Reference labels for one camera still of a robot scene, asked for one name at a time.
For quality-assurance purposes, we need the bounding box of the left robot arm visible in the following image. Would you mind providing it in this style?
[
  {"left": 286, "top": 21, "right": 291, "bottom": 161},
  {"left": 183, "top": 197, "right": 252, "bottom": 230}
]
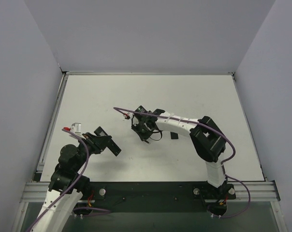
[{"left": 27, "top": 127, "right": 121, "bottom": 232}]

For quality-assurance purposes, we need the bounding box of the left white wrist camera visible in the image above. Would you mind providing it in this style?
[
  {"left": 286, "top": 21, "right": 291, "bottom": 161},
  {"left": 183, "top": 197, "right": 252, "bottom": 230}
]
[{"left": 63, "top": 123, "right": 82, "bottom": 136}]

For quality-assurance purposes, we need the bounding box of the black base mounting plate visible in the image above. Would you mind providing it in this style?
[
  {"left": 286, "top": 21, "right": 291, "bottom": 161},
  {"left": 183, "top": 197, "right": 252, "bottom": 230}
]
[{"left": 79, "top": 181, "right": 236, "bottom": 213}]

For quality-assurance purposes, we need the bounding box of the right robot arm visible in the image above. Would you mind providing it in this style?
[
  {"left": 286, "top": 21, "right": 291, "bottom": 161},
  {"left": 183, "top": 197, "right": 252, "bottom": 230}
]
[{"left": 129, "top": 106, "right": 226, "bottom": 188}]

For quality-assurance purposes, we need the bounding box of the aluminium front rail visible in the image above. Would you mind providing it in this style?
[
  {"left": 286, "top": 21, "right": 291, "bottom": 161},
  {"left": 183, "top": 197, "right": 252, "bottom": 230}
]
[{"left": 20, "top": 181, "right": 281, "bottom": 203}]

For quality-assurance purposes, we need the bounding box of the purple cable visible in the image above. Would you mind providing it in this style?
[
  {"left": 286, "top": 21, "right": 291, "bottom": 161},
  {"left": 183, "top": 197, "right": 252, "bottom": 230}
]
[
  {"left": 113, "top": 107, "right": 252, "bottom": 219},
  {"left": 25, "top": 128, "right": 112, "bottom": 232}
]

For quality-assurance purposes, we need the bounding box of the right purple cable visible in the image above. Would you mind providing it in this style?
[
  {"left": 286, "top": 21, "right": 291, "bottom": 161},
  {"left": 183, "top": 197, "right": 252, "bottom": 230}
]
[{"left": 113, "top": 107, "right": 252, "bottom": 219}]

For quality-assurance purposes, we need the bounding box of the black battery cover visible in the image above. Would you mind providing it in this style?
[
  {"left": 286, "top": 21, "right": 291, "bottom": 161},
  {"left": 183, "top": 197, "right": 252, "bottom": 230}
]
[{"left": 170, "top": 132, "right": 179, "bottom": 140}]

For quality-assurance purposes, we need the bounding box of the black remote control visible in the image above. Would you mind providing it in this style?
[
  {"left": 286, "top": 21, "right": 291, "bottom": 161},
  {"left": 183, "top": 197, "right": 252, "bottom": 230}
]
[{"left": 111, "top": 140, "right": 122, "bottom": 157}]

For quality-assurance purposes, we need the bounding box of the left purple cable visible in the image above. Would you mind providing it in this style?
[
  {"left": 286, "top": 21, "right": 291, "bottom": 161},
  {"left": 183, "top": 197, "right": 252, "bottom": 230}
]
[{"left": 25, "top": 128, "right": 112, "bottom": 232}]

